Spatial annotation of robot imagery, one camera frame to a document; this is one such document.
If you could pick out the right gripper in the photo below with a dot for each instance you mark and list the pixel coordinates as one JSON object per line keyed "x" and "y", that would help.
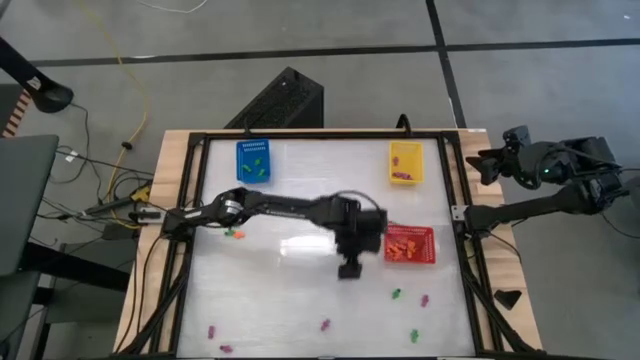
{"x": 522, "y": 165}

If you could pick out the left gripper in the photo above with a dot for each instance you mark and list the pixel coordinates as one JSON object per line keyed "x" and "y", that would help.
{"x": 357, "y": 225}

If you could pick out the red plastic basket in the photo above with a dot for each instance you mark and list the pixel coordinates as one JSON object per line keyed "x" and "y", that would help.
{"x": 425, "y": 232}

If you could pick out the blue plastic basket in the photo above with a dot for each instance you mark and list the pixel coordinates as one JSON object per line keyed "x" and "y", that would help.
{"x": 262, "y": 180}

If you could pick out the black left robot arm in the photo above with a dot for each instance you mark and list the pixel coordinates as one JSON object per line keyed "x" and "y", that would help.
{"x": 290, "y": 210}

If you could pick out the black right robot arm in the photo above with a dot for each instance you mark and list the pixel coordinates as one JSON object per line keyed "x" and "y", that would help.
{"x": 540, "y": 207}

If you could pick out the silver mounting plate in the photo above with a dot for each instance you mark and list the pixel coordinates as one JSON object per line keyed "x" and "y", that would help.
{"x": 457, "y": 212}

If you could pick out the yellow plastic basket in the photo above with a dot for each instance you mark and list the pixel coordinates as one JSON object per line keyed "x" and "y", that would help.
{"x": 415, "y": 155}

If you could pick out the black floor tape strip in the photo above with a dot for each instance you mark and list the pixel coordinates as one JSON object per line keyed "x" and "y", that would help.
{"x": 448, "y": 75}
{"x": 250, "y": 55}

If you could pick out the black perforated computer case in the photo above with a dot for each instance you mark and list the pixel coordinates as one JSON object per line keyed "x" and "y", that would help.
{"x": 285, "y": 95}

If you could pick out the yellow plug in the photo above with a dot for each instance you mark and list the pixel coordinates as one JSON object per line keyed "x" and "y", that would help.
{"x": 142, "y": 193}

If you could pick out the grey floor box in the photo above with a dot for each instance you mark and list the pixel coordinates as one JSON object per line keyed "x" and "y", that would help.
{"x": 117, "y": 232}

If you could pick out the black power strip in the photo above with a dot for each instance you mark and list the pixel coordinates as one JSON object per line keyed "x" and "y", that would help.
{"x": 112, "y": 206}

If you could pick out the black desk base beam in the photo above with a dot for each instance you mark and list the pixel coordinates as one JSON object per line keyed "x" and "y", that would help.
{"x": 75, "y": 267}

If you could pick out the grey desk top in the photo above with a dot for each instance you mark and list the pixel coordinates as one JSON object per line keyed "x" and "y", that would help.
{"x": 25, "y": 200}

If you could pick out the dark grey furniture panel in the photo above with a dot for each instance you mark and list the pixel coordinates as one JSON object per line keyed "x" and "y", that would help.
{"x": 15, "y": 310}

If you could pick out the black stand with round base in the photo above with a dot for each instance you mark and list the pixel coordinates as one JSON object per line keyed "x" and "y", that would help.
{"x": 50, "y": 95}

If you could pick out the striped floor marker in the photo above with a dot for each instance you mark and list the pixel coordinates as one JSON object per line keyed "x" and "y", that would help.
{"x": 17, "y": 115}

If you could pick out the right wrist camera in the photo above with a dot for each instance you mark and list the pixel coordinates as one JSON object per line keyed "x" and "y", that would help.
{"x": 517, "y": 136}

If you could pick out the black triangular bracket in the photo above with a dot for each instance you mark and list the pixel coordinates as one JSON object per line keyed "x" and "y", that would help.
{"x": 509, "y": 299}

